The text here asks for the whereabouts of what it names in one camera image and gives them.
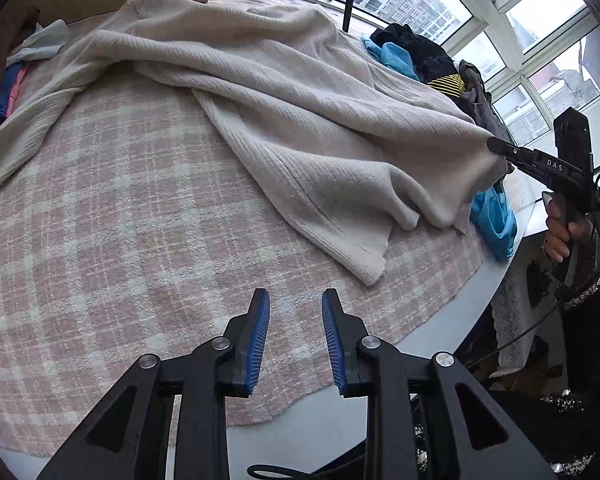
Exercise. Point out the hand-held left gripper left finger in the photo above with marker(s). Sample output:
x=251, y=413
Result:
x=257, y=340

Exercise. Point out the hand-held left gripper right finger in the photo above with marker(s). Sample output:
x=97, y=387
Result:
x=332, y=340

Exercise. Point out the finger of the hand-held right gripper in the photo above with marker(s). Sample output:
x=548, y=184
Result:
x=510, y=152

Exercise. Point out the cream knitted sweater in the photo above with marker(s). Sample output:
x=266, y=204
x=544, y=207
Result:
x=280, y=110

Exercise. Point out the person's right forearm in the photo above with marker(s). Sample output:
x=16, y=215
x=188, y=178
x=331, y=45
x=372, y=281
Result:
x=590, y=330

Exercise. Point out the person's right hand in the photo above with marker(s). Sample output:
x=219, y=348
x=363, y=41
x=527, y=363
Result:
x=559, y=242

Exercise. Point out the grey garment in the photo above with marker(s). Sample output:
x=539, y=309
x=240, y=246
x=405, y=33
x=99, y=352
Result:
x=482, y=105

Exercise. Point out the light blue garment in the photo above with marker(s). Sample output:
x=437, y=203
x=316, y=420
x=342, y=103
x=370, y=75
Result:
x=495, y=220
x=392, y=55

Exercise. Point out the yellow black striped garment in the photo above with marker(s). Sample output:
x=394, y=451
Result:
x=447, y=85

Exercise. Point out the white lace cloth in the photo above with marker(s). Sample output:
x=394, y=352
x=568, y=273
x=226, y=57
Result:
x=512, y=310

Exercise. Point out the pink plaid blanket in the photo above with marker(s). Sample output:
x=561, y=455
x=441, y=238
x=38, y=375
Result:
x=105, y=270

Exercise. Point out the person's dark sequined clothing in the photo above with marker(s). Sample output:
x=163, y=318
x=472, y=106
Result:
x=575, y=440

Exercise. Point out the pink folded garment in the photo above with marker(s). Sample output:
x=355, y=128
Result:
x=19, y=87

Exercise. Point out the blue folded garment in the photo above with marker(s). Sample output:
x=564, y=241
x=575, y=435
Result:
x=5, y=95

